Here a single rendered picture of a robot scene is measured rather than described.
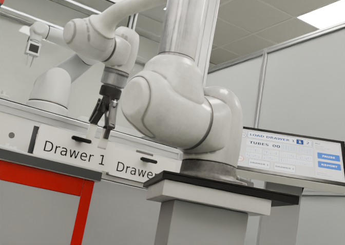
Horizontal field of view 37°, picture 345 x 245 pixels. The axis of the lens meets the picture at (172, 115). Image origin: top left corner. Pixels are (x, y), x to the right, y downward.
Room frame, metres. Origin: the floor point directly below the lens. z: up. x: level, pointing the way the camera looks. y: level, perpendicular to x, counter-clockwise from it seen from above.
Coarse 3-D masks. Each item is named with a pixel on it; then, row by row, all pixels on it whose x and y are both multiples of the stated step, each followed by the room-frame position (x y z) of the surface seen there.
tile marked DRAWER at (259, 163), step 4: (248, 160) 2.21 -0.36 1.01; (252, 160) 2.21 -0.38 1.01; (256, 160) 2.21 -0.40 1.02; (260, 160) 2.21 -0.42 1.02; (248, 164) 2.19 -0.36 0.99; (252, 164) 2.19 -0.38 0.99; (256, 164) 2.19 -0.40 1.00; (260, 164) 2.19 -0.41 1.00; (264, 164) 2.19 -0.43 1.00; (268, 164) 2.19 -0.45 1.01
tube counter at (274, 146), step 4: (272, 144) 2.28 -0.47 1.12; (276, 144) 2.28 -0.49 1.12; (280, 144) 2.28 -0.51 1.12; (284, 144) 2.28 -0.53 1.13; (276, 148) 2.26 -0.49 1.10; (280, 148) 2.26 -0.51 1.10; (284, 148) 2.26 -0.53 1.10; (288, 148) 2.26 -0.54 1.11; (292, 148) 2.27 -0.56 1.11; (296, 148) 2.27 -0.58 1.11; (300, 148) 2.27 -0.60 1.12; (304, 148) 2.27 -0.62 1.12; (308, 148) 2.27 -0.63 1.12; (296, 152) 2.25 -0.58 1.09; (300, 152) 2.25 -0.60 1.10; (304, 152) 2.25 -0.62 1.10; (308, 152) 2.25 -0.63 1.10; (312, 152) 2.25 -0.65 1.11
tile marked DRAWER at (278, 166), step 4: (276, 164) 2.19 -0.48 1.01; (280, 164) 2.19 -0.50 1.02; (284, 164) 2.19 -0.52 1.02; (288, 164) 2.19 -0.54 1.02; (276, 168) 2.18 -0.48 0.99; (280, 168) 2.18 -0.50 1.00; (284, 168) 2.18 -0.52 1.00; (288, 168) 2.18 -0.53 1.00; (292, 168) 2.18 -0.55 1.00; (292, 172) 2.16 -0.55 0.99
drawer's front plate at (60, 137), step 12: (48, 132) 1.77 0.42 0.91; (60, 132) 1.79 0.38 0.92; (72, 132) 1.81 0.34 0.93; (36, 144) 1.75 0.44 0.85; (48, 144) 1.77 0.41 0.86; (60, 144) 1.79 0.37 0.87; (72, 144) 1.81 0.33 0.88; (84, 144) 1.83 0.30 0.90; (96, 144) 1.86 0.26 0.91; (108, 144) 1.88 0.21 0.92; (48, 156) 1.78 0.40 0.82; (60, 156) 1.80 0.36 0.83; (72, 156) 1.82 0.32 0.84; (96, 156) 1.86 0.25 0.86; (108, 156) 1.88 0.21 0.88; (96, 168) 1.87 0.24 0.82; (108, 168) 1.89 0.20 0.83
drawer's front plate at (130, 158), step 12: (120, 156) 1.98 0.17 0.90; (132, 156) 2.01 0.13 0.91; (144, 156) 2.03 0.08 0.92; (120, 168) 1.99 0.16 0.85; (132, 168) 2.01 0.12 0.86; (144, 168) 2.04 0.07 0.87; (156, 168) 2.06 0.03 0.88; (168, 168) 2.09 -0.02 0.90; (132, 180) 2.03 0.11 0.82; (144, 180) 2.04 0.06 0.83
